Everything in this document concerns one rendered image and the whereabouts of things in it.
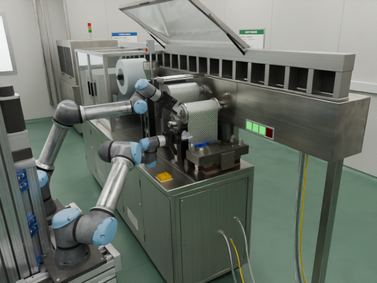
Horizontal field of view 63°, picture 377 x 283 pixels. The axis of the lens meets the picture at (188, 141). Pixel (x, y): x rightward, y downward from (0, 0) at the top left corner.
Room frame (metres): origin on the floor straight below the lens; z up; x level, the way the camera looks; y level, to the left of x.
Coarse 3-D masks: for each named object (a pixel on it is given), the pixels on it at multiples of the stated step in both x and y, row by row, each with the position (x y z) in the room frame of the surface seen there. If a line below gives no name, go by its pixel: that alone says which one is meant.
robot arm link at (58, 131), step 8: (72, 104) 1.68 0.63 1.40; (56, 120) 1.67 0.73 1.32; (56, 128) 1.67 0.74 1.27; (64, 128) 1.68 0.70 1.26; (48, 136) 1.68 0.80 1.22; (56, 136) 1.67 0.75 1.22; (64, 136) 1.70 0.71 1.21; (48, 144) 1.66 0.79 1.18; (56, 144) 1.67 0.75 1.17; (48, 152) 1.65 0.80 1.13; (56, 152) 1.67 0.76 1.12; (40, 160) 1.65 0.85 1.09; (48, 160) 1.65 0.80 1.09; (40, 168) 1.62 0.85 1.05; (48, 168) 1.64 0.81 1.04
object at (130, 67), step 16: (112, 48) 3.87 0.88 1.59; (128, 48) 3.78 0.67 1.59; (80, 64) 3.63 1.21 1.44; (96, 64) 2.99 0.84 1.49; (112, 64) 2.78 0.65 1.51; (128, 64) 2.85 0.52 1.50; (160, 64) 3.01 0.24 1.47; (80, 80) 3.74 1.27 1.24; (96, 80) 3.05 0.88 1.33; (112, 80) 2.77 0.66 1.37; (128, 80) 2.85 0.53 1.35; (96, 96) 3.12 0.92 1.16; (112, 96) 2.77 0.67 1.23; (128, 96) 2.84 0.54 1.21; (128, 128) 2.83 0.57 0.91
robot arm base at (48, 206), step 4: (44, 200) 1.50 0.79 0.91; (48, 200) 1.52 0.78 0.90; (52, 200) 1.55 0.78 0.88; (44, 204) 1.49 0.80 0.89; (48, 204) 1.51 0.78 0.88; (52, 204) 1.54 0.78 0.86; (48, 208) 1.50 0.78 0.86; (52, 208) 1.53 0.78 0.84; (56, 208) 1.55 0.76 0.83; (48, 212) 1.49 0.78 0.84; (52, 212) 1.51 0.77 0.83; (48, 216) 1.48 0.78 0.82
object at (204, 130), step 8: (200, 120) 2.01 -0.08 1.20; (208, 120) 2.04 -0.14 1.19; (216, 120) 2.07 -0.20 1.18; (192, 128) 1.98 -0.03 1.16; (200, 128) 2.01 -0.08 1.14; (208, 128) 2.04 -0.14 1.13; (216, 128) 2.07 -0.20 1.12; (200, 136) 2.01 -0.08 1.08; (208, 136) 2.04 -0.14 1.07; (216, 136) 2.07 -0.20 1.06
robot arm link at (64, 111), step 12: (60, 108) 1.61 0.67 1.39; (72, 108) 1.60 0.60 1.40; (84, 108) 1.62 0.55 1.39; (96, 108) 1.63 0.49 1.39; (108, 108) 1.64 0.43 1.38; (120, 108) 1.66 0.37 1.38; (132, 108) 1.68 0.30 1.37; (144, 108) 1.68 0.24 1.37; (60, 120) 1.59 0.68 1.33; (72, 120) 1.58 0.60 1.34; (84, 120) 1.60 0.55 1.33
